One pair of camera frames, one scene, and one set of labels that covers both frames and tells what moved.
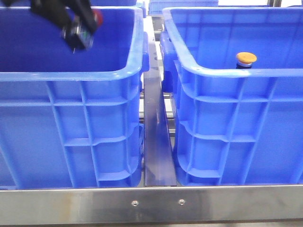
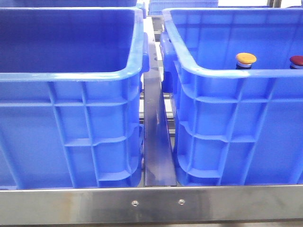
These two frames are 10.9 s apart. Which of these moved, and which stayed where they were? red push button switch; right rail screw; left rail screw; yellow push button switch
Moved: red push button switch
Stayed: right rail screw; left rail screw; yellow push button switch
